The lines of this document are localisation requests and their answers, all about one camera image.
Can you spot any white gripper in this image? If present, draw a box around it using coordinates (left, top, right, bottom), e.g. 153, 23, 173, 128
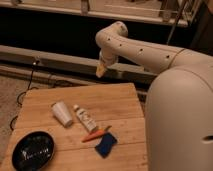
96, 51, 118, 78

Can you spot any black cable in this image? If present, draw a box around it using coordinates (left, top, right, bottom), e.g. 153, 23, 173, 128
9, 59, 40, 132

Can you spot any metal pole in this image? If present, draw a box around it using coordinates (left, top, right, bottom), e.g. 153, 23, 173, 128
166, 0, 188, 45

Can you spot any metal rail beam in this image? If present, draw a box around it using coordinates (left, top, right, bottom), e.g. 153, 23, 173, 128
0, 45, 156, 84

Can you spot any orange carrot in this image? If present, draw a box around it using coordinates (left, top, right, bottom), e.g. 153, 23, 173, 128
82, 126, 112, 143

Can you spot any white tube bottle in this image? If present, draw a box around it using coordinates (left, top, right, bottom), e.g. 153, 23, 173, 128
73, 105, 97, 133

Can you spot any blue sponge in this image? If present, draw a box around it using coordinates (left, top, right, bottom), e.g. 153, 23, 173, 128
95, 133, 117, 158

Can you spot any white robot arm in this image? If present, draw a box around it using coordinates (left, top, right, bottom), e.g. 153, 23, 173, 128
95, 21, 213, 171

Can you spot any white foam cup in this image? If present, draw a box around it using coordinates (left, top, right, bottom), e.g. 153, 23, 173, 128
51, 101, 73, 127

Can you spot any black ceramic bowl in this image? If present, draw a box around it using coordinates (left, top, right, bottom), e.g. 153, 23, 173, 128
11, 131, 55, 171

